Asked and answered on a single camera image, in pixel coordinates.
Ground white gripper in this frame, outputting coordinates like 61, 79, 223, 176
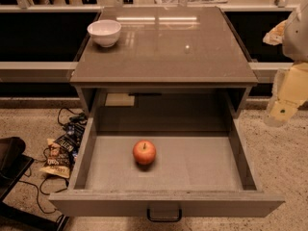
263, 0, 308, 127

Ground red apple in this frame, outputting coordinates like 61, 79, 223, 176
133, 140, 156, 166

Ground grey cabinet with glossy top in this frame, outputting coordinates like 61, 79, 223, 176
69, 6, 259, 117

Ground grey open drawer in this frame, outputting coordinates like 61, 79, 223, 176
48, 90, 286, 218

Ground cream label inside cabinet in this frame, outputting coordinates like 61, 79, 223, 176
105, 93, 135, 107

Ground white ceramic bowl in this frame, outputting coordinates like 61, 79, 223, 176
88, 19, 121, 47

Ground dark blue snack bag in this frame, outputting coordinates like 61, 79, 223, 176
55, 123, 85, 159

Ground yellow snack bag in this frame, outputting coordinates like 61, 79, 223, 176
40, 139, 70, 179

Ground black drawer handle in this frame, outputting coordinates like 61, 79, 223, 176
146, 208, 183, 223

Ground black cable on floor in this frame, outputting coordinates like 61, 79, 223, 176
18, 108, 89, 216

